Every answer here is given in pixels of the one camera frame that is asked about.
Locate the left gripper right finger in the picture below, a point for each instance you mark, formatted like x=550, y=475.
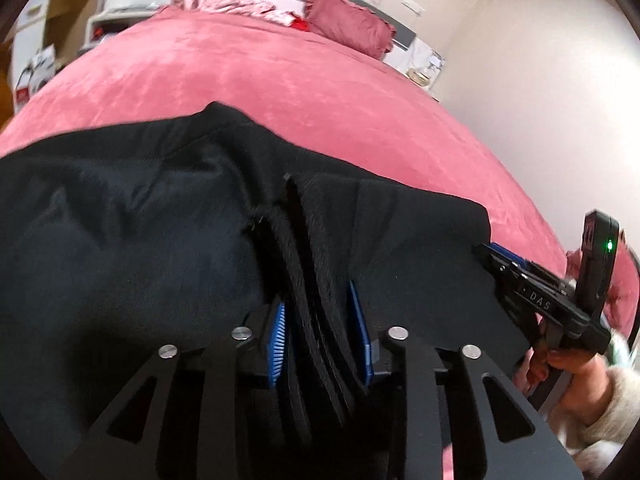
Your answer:
x=369, y=347

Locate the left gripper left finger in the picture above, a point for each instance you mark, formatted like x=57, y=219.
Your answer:
x=268, y=326

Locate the black pants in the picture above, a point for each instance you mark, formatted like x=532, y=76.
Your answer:
x=118, y=239

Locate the pink bed blanket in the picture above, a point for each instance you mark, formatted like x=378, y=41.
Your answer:
x=311, y=91

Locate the white right nightstand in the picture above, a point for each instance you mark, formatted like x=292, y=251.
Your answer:
x=418, y=62

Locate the red garment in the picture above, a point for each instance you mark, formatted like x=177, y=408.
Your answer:
x=300, y=24

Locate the red ruffled pillow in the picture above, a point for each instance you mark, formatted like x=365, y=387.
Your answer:
x=351, y=25

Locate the pink floral cloth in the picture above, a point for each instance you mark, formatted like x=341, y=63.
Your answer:
x=261, y=9

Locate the white appliance box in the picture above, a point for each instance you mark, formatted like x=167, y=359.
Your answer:
x=34, y=76

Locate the wooden desk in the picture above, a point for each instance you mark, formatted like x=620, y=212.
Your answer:
x=65, y=29

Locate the white drawer cabinet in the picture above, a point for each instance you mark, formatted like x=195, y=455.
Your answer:
x=28, y=36

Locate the white wall socket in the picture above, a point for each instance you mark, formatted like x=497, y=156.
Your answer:
x=413, y=6

